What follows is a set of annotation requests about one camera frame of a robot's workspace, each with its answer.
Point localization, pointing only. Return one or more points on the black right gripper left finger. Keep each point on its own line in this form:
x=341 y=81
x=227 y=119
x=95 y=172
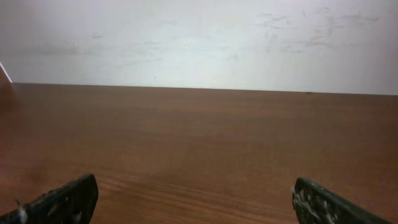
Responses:
x=72 y=203

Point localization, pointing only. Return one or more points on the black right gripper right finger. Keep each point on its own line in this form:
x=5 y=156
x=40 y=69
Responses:
x=313 y=203

